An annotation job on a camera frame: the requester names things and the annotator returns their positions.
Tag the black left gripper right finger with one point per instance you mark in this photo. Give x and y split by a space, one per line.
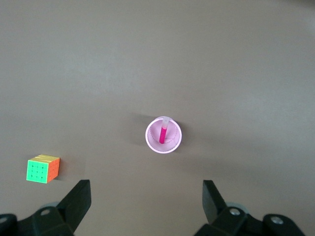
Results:
219 216

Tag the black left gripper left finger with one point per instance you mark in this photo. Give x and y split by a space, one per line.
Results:
71 209

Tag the pink marker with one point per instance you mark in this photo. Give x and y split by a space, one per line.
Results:
162 135

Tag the colourful puzzle cube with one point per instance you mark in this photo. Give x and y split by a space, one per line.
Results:
37 170

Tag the pink mesh cup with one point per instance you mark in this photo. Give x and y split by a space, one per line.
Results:
153 142

